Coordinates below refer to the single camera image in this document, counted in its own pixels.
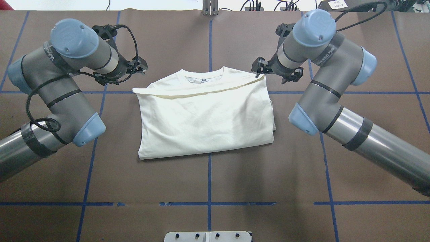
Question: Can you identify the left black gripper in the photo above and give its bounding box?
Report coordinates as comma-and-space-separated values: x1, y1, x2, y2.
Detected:
94, 56, 148, 85

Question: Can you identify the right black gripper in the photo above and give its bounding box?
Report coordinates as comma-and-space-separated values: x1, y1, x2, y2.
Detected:
251, 50, 304, 84

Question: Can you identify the cream long-sleeve cat shirt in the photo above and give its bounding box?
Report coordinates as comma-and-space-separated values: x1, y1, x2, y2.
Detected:
132, 67, 275, 160

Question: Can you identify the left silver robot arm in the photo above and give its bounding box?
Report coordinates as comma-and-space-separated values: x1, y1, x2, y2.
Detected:
0, 18, 148, 182

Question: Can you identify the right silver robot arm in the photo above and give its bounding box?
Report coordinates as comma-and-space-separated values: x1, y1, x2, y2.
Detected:
251, 9, 430, 196

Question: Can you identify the aluminium frame post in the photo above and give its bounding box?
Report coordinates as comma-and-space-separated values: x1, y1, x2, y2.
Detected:
202, 0, 219, 16

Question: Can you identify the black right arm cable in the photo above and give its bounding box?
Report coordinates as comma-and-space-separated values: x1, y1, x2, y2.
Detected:
331, 2, 388, 32

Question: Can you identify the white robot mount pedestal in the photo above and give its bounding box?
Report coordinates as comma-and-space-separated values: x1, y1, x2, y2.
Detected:
164, 231, 253, 242

